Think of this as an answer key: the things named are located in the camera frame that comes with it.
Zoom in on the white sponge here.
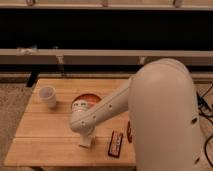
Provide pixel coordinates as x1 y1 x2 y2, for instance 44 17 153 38
79 135 92 148

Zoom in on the white plastic cup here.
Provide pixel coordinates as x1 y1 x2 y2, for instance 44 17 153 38
38 86 57 108

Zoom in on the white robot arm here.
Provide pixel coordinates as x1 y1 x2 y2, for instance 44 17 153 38
70 58 203 171

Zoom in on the orange bowl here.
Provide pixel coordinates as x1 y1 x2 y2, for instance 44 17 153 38
71 93 101 111

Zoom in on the dark red snack packet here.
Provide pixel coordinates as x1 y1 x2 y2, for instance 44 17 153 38
108 131 123 158

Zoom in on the wooden rail bench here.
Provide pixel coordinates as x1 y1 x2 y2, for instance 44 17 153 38
0 48 213 66

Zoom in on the black cable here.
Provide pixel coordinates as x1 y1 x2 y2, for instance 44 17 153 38
196 83 213 168

